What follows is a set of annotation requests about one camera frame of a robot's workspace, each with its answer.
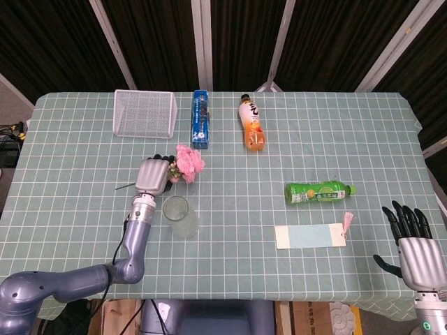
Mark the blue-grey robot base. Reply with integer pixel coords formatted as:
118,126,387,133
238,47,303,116
139,299,277,335

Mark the black pleated curtain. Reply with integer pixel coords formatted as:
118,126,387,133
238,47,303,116
0,0,447,151

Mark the brown cardboard box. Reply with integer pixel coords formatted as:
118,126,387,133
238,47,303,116
275,300,332,335
87,299,144,335

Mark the pale bookmark card with tassel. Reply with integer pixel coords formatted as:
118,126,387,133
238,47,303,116
274,210,355,251

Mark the black equipment with cables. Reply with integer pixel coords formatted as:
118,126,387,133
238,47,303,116
0,119,29,169

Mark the green checked tablecloth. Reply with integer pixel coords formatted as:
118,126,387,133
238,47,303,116
0,91,447,322

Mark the orange drink plastic bottle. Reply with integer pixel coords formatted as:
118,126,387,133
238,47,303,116
237,93,268,153

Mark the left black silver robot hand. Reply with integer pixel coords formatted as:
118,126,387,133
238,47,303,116
135,154,177,195

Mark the white wire mesh basket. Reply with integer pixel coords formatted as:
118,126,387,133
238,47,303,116
113,89,179,140

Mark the pink artificial flower bouquet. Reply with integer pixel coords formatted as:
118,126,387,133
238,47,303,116
115,144,207,191

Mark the white metal frame post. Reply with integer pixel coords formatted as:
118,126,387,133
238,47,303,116
421,136,447,158
191,0,214,91
355,0,432,93
88,0,138,91
256,0,298,93

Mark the clear glass cup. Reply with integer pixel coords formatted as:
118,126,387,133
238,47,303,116
161,195,201,240

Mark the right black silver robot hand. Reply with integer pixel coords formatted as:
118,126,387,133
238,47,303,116
372,200,447,293

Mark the long blue cardboard box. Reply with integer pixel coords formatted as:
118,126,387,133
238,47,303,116
190,89,212,151

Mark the green drink plastic bottle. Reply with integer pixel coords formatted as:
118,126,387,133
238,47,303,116
284,179,358,207

